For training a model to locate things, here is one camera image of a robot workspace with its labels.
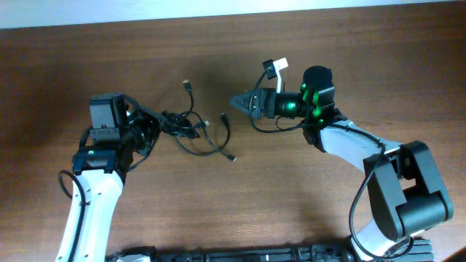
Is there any black thin USB cable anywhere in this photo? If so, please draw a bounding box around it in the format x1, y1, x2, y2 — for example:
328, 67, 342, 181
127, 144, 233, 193
163, 79, 238, 163

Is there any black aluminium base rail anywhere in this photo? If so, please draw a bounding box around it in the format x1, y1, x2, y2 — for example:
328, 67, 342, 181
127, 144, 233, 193
105, 244, 360, 262

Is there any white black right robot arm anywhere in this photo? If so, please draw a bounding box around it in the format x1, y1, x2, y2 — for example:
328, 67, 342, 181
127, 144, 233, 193
229, 65, 454, 261

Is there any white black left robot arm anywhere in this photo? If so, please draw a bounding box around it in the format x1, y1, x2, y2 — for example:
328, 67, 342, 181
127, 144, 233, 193
56, 93, 162, 261

